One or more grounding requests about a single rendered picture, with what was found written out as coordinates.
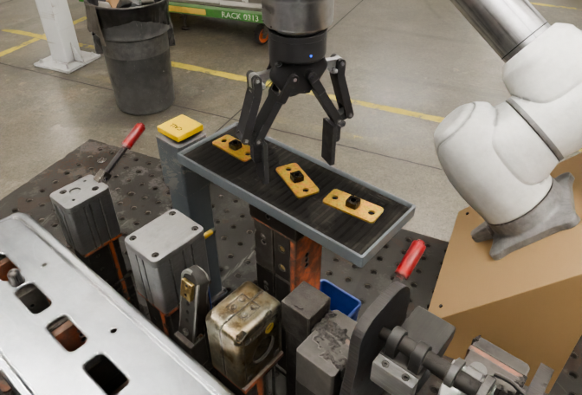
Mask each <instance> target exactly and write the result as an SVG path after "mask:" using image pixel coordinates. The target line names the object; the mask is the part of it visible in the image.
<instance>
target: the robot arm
mask: <svg viewBox="0 0 582 395"><path fill-rule="evenodd" d="M450 1H451V2H452V3H453V4H454V6H455V7H456V8H457V9H458V10H459V11H460V13H461V14H462V15H463V16H464V17H465V18H466V19H467V21H468V22H469V23H470V24H471V25H472V26H473V28H474V29H475V30H476V31H477V32H478V33H479V34H480V36H481V37H482V38H483V39H484V40H485V41H486V42H487V44H488V45H489V46H490V47H491V48H492V49H493V50H494V52H495V53H496V54H497V55H498V56H500V58H501V59H502V60H503V61H504V62H505V64H504V65H503V66H502V80H503V82H504V83H505V85H506V87H507V89H508V92H509V93H510V94H511V95H512V96H511V97H510V98H509V99H508V100H506V101H504V102H502V103H501V104H498V105H496V106H492V105H491V104H490V103H488V102H485V101H474V102H470V103H469V104H464V105H461V106H459V107H457V108H456V109H455V110H453V111H452V112H451V113H450V114H448V115H447V116H446V117H445V118H444V119H443V121H442V122H441V123H440V124H439V126H438V127H437V128H436V131H435V132H434V143H435V148H436V154H437V156H438V159H439V162H440V164H441V166H442V168H443V170H444V172H445V174H446V176H447V178H448V180H449V181H450V183H451V184H452V185H453V187H454V188H455V189H456V191H457V192H458V193H459V194H460V195H461V197H462V198H463V199H464V200H465V201H466V202H467V203H468V204H469V206H470V207H471V208H472V209H473V210H475V211H476V212H477V213H478V214H479V215H480V216H481V217H482V218H483V219H484V220H485V221H484V222H483V223H481V224H480V225H479V226H477V227H476V228H475V229H473V230H472V231H471V234H470V235H471V236H472V239H473V240H474V241H475V242H477V243H479V242H483V241H486V240H489V239H493V244H492V247H491V249H490V251H489V254H490V256H491V257H492V258H493V259H494V260H495V261H498V260H501V259H502V258H503V257H505V256H507V255H508V254H510V253H512V252H514V251H516V250H517V249H521V248H523V247H525V246H528V245H529V244H531V243H535V242H537V241H539V240H541V239H543V238H545V237H548V236H551V235H552V234H555V233H557V232H560V231H562V230H569V229H571V228H573V227H575V226H576V225H578V224H579V222H580V217H579V216H578V215H577V213H576V210H575V203H574V197H573V190H572V184H573V181H574V176H573V175H572V174H571V173H570V172H564V173H562V174H560V175H559V176H558V177H556V178H553V177H552V176H551V175H550V173H551V172H552V170H553V169H554V167H555V166H556V165H557V164H558V163H559V162H560V161H561V160H562V159H564V158H566V157H567V156H569V155H571V154H573V153H574V152H576V151H578V150H579V149H581V148H582V30H580V29H578V28H576V27H575V26H574V25H572V24H569V23H555V24H554V25H552V26H551V25H550V24H549V23H548V22H547V21H546V19H545V18H544V17H543V16H542V15H541V14H540V13H539V11H538V10H537V9H535V8H534V6H533V5H532V4H530V2H529V1H528V0H450ZM333 12H334V0H262V21H263V23H264V24H265V25H266V26H267V27H268V54H269V64H268V67H267V70H263V71H260V72H255V71H254V70H249V71H248V72H247V74H246V77H247V86H248V87H247V91H246V94H245V98H244V102H243V105H242V111H241V115H240V119H239V122H238V126H237V129H236V136H237V138H239V139H240V141H241V142H242V143H243V144H244V145H247V144H250V157H251V158H252V159H253V160H254V162H255V163H256V172H257V175H258V177H259V178H260V180H261V181H262V182H263V183H264V184H265V185H266V184H269V171H268V143H267V141H266V140H265V137H266V135H267V133H268V130H269V128H270V127H271V126H272V124H273V122H274V120H275V117H276V115H277V114H278V112H279V111H280V109H281V106H282V105H283V104H285V103H286V102H287V100H288V97H292V96H296V95H297V94H307V93H310V91H311V90H312V92H313V93H314V95H315V97H316V99H317V100H318V102H319V103H320V104H321V106H322V107H323V109H324V110H325V112H326V114H327V116H328V117H329V118H330V119H328V118H327V117H326V118H323V128H322V147H321V157H322V158H323V159H324V160H325V161H326V162H327V163H328V164H329V165H334V163H335V150H336V142H338V141H339V140H340V128H341V127H344V126H345V124H346V122H345V121H344V120H345V119H351V118H352V117H353V115H354V113H353V109H352V103H351V99H350V94H349V91H348V87H347V84H346V77H345V71H346V61H345V60H344V59H343V58H341V57H340V56H338V55H337V54H332V55H331V56H330V57H329V58H326V57H325V54H326V52H327V28H328V27H329V26H330V25H331V24H332V23H333ZM326 69H327V70H328V71H329V74H330V77H331V81H332V84H333V90H334V93H335V97H336V101H337V104H338V108H339V109H338V110H337V109H336V107H335V105H334V104H333V103H332V101H331V99H330V98H329V96H328V94H327V92H326V89H325V88H324V87H323V85H322V84H321V82H320V78H321V76H322V75H323V74H324V72H325V71H326ZM269 79H270V80H271V81H272V84H271V86H270V88H269V90H268V97H267V99H266V100H265V102H264V104H263V106H262V108H261V110H260V112H259V114H258V115H257V113H258V109H259V106H260V103H261V99H262V90H263V89H264V88H265V87H266V82H267V80H269ZM279 90H280V91H281V93H279ZM256 116H257V117H256Z"/></svg>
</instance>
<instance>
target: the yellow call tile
mask: <svg viewBox="0 0 582 395"><path fill-rule="evenodd" d="M157 129H158V131H159V132H160V133H162V134H164V135H165V136H167V137H169V138H171V139H173V140H175V141H177V142H180V141H182V140H184V139H187V138H189V137H190V136H191V135H193V134H195V133H198V132H200V131H202V130H203V129H204V127H203V124H201V123H199V122H197V121H195V120H193V119H191V118H189V117H187V116H185V115H183V114H181V115H179V116H178V117H176V118H174V119H172V120H168V121H166V122H165V123H163V124H161V125H159V126H157Z"/></svg>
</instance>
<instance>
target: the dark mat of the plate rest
mask: <svg viewBox="0 0 582 395"><path fill-rule="evenodd" d="M236 129H237V126H235V127H233V128H231V129H230V130H229V131H227V132H225V133H223V134H221V135H219V136H217V137H215V138H214V139H212V140H210V141H208V142H206V143H204V144H202V145H201V146H199V147H197V148H195V149H194V150H192V151H190V152H187V153H186V154H184V156H185V157H187V158H188V159H191V160H193V161H195V162H196V163H198V164H200V165H201V166H203V167H205V168H207V169H209V170H210V171H212V172H214V173H216V174H217V175H219V176H221V177H223V178H225V179H227V180H229V181H230V182H231V183H233V184H235V185H238V186H239V187H241V188H243V189H244V190H245V191H248V192H250V193H252V194H253V195H255V196H257V197H259V198H260V199H262V200H264V201H266V202H267V203H269V204H272V205H273V206H274V207H276V208H278V209H280V210H282V211H284V212H286V213H288V214H289V215H290V216H292V217H295V218H296V219H298V220H300V221H302V222H303V223H305V224H307V225H309V226H310V227H312V228H314V229H316V230H317V231H319V232H321V233H323V234H324V235H326V236H329V237H331V238H332V239H333V240H335V241H337V242H339V243H341V244H343V245H345V246H346V247H347V248H349V249H352V250H353V251H355V252H357V253H359V254H361V255H363V254H364V253H365V252H366V251H367V250H368V249H369V248H370V247H371V246H372V245H373V244H374V243H375V242H377V240H378V239H379V238H380V237H381V236H382V235H384V233H385V232H386V231H387V230H388V229H390V227H391V226H392V225H393V224H394V223H395V222H396V221H397V220H398V219H399V218H400V217H401V216H402V215H403V214H404V213H405V212H406V211H408V210H409V209H410V208H409V207H406V206H404V205H402V204H400V203H398V202H396V201H394V200H392V199H390V198H388V197H385V196H383V195H381V194H379V193H377V192H375V191H372V190H370V189H368V188H366V187H364V186H363V185H360V184H357V183H355V182H353V181H352V180H350V179H348V178H345V177H342V176H340V175H339V174H337V173H335V172H332V171H330V170H328V169H326V168H324V167H322V166H320V165H317V164H315V163H314V162H312V161H309V160H307V159H304V158H303V157H301V156H299V155H297V154H294V153H292V152H290V151H288V150H286V149H284V148H282V147H280V146H277V145H275V144H273V143H271V142H269V141H267V140H266V141H267V143H268V171H269V184H266V185H265V184H264V183H263V182H262V181H261V180H260V178H259V177H258V175H257V172H256V163H255V162H254V160H253V159H250V160H248V161H247V162H242V161H241V160H239V159H237V158H235V157H233V156H231V155H230V154H228V153H226V152H225V151H223V150H221V149H219V148H217V147H216V146H214V145H212V142H213V141H214V140H216V139H219V138H221V137H223V136H224V135H227V134H228V135H230V136H232V137H234V138H236V139H239V138H237V136H236ZM292 163H296V164H298V165H299V167H300V168H301V169H302V170H303V171H304V172H305V173H306V174H307V175H308V176H309V178H310V179H311V180H312V181H313V182H314V184H315V185H316V186H317V187H318V188H319V190H320V191H319V193H317V194H313V195H311V196H308V197H303V198H297V197H296V196H295V195H294V194H293V192H292V191H291V190H290V189H289V188H288V186H287V185H286V183H285V182H284V181H283V180H282V178H281V177H280V176H279V174H278V173H277V172H276V170H275V169H276V168H277V167H279V166H283V165H288V164H292ZM334 189H338V190H340V191H343V192H346V193H348V194H351V195H353V196H355V197H357V198H361V199H363V200H365V201H367V202H370V203H372V204H375V205H378V206H380V207H382V208H383V209H384V212H383V213H382V214H381V215H380V216H379V218H378V219H377V220H376V221H375V223H368V222H365V221H363V220H361V219H358V218H356V217H353V216H351V215H349V214H346V213H345V212H343V211H340V210H337V209H334V208H333V207H331V206H328V205H326V204H323V199H324V198H325V197H326V196H327V195H328V194H329V193H330V192H331V191H332V190H334Z"/></svg>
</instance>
